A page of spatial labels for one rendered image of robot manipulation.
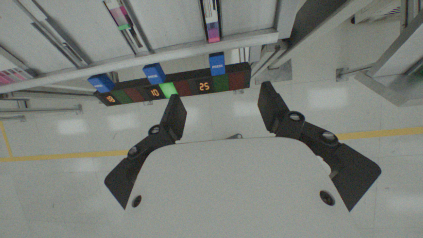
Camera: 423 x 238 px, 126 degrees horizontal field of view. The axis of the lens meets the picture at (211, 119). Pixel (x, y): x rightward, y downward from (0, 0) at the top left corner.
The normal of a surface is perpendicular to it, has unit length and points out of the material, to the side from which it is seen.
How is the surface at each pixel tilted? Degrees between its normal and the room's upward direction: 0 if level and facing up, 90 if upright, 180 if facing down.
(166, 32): 43
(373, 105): 0
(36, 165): 0
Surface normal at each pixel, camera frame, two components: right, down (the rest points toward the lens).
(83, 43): 0.00, 0.76
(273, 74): -0.11, 0.12
